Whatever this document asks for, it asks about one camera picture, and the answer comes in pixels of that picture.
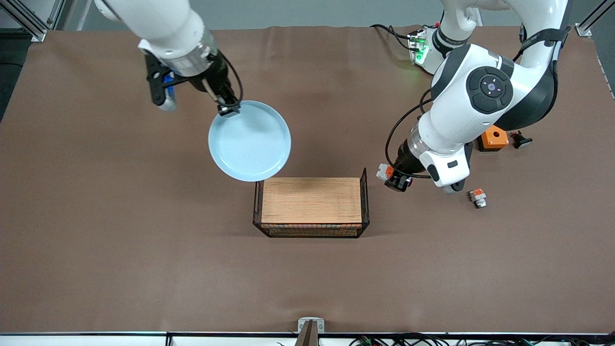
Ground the light blue round plate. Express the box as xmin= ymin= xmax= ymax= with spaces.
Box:
xmin=208 ymin=100 xmax=292 ymax=182

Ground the small black push button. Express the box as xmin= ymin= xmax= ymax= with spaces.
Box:
xmin=510 ymin=130 xmax=533 ymax=149

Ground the wooden board shelf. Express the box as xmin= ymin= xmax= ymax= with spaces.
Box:
xmin=261 ymin=177 xmax=362 ymax=226

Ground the brown table mat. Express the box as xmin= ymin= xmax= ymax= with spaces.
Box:
xmin=0 ymin=25 xmax=615 ymax=334

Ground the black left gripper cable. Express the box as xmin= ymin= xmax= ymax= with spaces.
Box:
xmin=384 ymin=89 xmax=433 ymax=179

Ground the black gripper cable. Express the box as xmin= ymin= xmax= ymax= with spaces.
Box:
xmin=219 ymin=50 xmax=244 ymax=109
xmin=384 ymin=89 xmax=433 ymax=179

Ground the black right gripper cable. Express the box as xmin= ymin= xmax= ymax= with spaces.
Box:
xmin=219 ymin=50 xmax=244 ymax=109

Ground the orange button enclosure box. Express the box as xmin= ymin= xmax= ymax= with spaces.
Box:
xmin=477 ymin=126 xmax=510 ymax=152

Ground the black wire basket rack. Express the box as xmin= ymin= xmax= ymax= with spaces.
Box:
xmin=253 ymin=167 xmax=370 ymax=239

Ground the black left arm base cable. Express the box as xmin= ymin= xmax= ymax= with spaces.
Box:
xmin=370 ymin=23 xmax=416 ymax=51

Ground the black cable bundle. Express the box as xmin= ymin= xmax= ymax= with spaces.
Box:
xmin=348 ymin=333 xmax=596 ymax=346

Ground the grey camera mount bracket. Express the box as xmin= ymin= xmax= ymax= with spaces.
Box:
xmin=294 ymin=317 xmax=325 ymax=346

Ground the aluminium frame post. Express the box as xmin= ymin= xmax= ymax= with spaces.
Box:
xmin=0 ymin=0 xmax=49 ymax=43
xmin=577 ymin=0 xmax=615 ymax=37

